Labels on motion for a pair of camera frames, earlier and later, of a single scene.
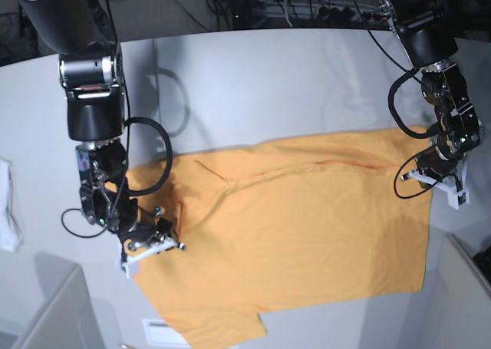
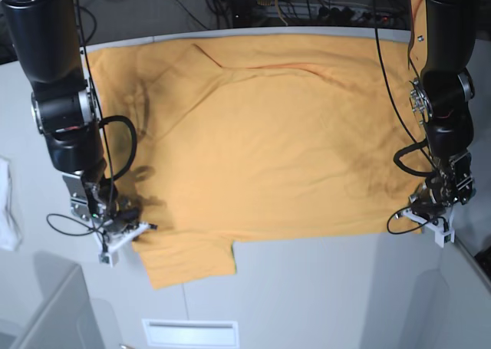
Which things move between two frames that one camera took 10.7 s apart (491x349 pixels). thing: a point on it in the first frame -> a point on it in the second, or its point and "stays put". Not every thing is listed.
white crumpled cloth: (10, 238) stays put
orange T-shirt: (291, 222) -> (219, 139)
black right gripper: (436, 166) -> (431, 199)
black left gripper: (139, 225) stays put
